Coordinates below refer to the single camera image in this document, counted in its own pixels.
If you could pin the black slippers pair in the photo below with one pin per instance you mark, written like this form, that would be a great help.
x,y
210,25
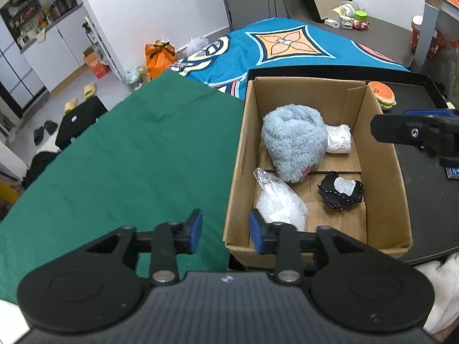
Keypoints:
x,y
49,127

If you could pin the black shallow tray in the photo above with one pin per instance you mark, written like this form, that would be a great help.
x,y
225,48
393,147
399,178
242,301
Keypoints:
x,y
431,196

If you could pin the red white cup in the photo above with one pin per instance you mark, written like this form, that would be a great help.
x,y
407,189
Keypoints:
x,y
416,25

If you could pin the black dice stool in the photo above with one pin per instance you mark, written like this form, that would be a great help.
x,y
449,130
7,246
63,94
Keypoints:
x,y
78,120

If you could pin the yellow slipper near stool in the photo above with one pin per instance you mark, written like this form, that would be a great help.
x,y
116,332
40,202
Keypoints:
x,y
70,106

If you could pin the green lidded jar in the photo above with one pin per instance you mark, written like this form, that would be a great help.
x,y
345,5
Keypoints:
x,y
361,15

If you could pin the blue patterned blanket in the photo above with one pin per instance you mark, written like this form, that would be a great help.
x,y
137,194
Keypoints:
x,y
274,42

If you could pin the white kitchen cabinet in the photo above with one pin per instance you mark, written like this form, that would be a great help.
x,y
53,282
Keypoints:
x,y
43,64

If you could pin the white cloth packet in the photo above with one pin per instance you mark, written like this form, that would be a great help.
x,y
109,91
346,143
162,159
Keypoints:
x,y
339,139

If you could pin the hamburger plush toy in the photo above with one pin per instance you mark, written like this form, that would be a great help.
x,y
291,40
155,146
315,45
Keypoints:
x,y
384,95

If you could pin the black white pouch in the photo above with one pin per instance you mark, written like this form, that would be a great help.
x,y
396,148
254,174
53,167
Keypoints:
x,y
339,193

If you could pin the green cloth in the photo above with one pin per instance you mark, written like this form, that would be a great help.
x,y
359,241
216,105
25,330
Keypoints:
x,y
167,149

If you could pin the clear plastic bag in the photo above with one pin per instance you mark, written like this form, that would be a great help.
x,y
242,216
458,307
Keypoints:
x,y
277,202

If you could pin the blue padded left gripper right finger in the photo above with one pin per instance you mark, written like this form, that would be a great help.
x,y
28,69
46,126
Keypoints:
x,y
281,240

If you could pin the brown cardboard box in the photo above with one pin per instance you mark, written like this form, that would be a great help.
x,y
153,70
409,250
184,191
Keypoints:
x,y
382,219

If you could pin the grey fluffy plush toy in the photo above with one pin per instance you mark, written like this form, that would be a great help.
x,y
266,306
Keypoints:
x,y
296,139

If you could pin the white plastic bottle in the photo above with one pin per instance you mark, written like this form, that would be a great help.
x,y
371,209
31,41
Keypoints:
x,y
347,8

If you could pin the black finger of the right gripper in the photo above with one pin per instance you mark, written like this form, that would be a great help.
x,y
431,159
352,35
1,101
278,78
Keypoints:
x,y
435,131

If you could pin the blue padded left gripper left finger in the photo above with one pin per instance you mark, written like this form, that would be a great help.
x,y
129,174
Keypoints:
x,y
169,240

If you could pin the yellow slipper far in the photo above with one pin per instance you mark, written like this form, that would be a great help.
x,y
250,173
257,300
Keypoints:
x,y
89,90

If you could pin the orange cardboard carton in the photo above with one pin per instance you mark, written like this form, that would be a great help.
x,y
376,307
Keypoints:
x,y
93,61

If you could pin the orange gift bag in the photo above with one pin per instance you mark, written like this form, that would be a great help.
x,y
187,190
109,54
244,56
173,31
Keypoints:
x,y
159,57

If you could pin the white side table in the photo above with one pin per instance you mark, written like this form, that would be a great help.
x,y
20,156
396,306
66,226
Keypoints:
x,y
430,16

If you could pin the blue tissue packet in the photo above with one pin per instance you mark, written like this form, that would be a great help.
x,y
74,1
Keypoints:
x,y
452,173

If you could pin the white plastic bag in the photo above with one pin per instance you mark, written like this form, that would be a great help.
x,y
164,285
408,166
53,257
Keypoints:
x,y
195,45

